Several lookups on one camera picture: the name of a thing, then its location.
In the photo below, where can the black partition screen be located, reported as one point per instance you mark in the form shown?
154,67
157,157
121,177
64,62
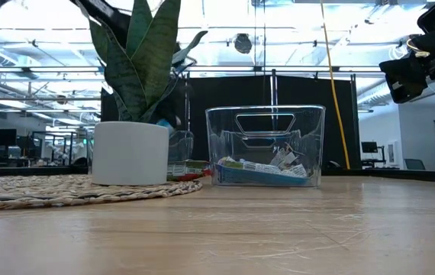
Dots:
232,91

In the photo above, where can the green snake plant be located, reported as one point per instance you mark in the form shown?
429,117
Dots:
145,65

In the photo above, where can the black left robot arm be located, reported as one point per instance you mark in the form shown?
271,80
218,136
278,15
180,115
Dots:
114,17

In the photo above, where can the red green granola bar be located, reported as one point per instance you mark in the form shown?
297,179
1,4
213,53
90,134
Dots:
187,170

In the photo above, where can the black computer monitor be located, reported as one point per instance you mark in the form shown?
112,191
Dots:
4,137

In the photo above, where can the grey office chair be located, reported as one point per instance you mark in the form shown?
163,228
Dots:
414,164

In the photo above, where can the blue white granola bar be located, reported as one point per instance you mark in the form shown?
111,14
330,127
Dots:
255,178

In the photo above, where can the white round plant pot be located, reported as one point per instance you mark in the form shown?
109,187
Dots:
129,153

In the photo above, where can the wide clear plastic bin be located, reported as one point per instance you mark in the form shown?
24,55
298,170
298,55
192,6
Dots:
182,147

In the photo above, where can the small black monitor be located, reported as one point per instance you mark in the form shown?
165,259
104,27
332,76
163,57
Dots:
369,147

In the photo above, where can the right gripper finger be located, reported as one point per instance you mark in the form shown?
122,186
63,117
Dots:
408,76

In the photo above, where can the round woven straw mat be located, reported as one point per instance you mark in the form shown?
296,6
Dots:
68,193

